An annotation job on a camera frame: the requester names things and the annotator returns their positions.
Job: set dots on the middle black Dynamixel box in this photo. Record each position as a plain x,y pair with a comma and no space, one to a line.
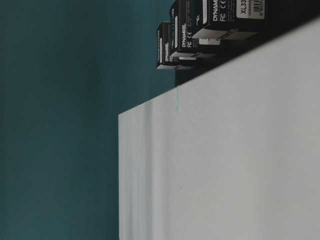
183,46

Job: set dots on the small black Dynamixel box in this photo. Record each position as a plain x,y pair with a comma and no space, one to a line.
164,59

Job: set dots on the near black Dynamixel box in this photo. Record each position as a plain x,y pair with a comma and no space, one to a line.
228,19

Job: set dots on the white base board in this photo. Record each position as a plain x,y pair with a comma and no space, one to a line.
233,154

